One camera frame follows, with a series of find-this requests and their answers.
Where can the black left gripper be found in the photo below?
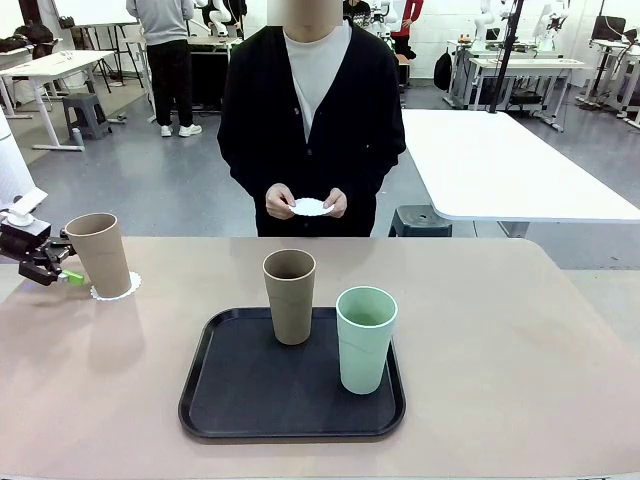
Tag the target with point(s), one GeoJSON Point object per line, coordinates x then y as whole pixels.
{"type": "Point", "coordinates": [20, 240]}

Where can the tan cup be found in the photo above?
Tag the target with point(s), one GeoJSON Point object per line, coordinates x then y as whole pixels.
{"type": "Point", "coordinates": [102, 260]}

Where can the white scalloped coaster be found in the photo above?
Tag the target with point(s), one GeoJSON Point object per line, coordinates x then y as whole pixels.
{"type": "Point", "coordinates": [310, 207]}
{"type": "Point", "coordinates": [136, 286]}

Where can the dark brown cup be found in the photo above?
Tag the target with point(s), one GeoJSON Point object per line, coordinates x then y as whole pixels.
{"type": "Point", "coordinates": [292, 310]}

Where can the light green cup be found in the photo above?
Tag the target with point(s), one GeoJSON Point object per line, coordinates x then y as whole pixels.
{"type": "Point", "coordinates": [362, 355]}

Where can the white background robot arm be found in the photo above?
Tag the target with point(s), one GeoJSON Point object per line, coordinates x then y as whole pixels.
{"type": "Point", "coordinates": [484, 17]}
{"type": "Point", "coordinates": [547, 25]}
{"type": "Point", "coordinates": [217, 17]}
{"type": "Point", "coordinates": [387, 17]}

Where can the person's left forearm black sleeve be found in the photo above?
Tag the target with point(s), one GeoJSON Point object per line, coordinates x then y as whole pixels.
{"type": "Point", "coordinates": [375, 170]}

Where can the person's right forearm black sleeve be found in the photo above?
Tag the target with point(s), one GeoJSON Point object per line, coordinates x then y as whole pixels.
{"type": "Point", "coordinates": [245, 170]}

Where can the person's right hand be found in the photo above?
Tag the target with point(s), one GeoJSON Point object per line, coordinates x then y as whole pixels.
{"type": "Point", "coordinates": [277, 202]}

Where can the person's left hand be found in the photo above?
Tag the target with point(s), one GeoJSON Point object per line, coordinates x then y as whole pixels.
{"type": "Point", "coordinates": [340, 202]}

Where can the white cylindrical air purifier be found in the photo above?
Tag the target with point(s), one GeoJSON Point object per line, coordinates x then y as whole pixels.
{"type": "Point", "coordinates": [12, 160]}

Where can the grey bottle on floor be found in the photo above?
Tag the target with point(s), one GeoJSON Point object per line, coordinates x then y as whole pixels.
{"type": "Point", "coordinates": [77, 139]}

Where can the grey step stool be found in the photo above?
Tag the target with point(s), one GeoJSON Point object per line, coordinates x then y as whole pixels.
{"type": "Point", "coordinates": [85, 107]}

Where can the white desk with white legs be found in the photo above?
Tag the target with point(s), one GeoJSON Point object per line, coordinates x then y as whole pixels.
{"type": "Point", "coordinates": [55, 61]}

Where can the black bag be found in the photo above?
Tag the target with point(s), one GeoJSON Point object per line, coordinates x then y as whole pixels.
{"type": "Point", "coordinates": [30, 37]}

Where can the person in grey hoodie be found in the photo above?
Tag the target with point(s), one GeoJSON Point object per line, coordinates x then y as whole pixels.
{"type": "Point", "coordinates": [170, 65]}

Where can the black equipment table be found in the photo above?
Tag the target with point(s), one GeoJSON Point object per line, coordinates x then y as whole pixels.
{"type": "Point", "coordinates": [205, 75]}

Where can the whiteboard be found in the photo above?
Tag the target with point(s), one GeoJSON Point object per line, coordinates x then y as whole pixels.
{"type": "Point", "coordinates": [90, 12]}

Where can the black plastic tray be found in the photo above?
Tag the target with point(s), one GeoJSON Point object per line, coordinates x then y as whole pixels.
{"type": "Point", "coordinates": [280, 400]}

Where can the person in black cardigan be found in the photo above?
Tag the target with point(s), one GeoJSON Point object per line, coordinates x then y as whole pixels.
{"type": "Point", "coordinates": [350, 125]}

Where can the dark grey plastic stool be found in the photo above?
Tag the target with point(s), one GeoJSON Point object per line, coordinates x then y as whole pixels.
{"type": "Point", "coordinates": [420, 222]}

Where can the black backpack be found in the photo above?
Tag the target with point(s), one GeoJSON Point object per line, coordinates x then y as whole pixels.
{"type": "Point", "coordinates": [442, 70]}

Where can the person in red top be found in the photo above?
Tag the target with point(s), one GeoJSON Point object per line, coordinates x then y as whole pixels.
{"type": "Point", "coordinates": [412, 12]}

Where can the large white table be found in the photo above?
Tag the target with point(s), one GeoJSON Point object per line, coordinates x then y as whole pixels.
{"type": "Point", "coordinates": [500, 165]}

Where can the black vertical pole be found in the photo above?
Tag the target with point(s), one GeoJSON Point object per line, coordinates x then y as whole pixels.
{"type": "Point", "coordinates": [507, 55]}

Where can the long white desk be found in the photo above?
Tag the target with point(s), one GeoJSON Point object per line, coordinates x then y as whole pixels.
{"type": "Point", "coordinates": [525, 65]}

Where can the black monitor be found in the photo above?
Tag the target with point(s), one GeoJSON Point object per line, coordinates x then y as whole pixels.
{"type": "Point", "coordinates": [607, 29]}

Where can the white standing desk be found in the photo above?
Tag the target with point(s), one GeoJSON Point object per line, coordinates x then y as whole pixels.
{"type": "Point", "coordinates": [615, 47]}

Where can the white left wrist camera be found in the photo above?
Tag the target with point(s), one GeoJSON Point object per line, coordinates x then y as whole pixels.
{"type": "Point", "coordinates": [27, 202]}

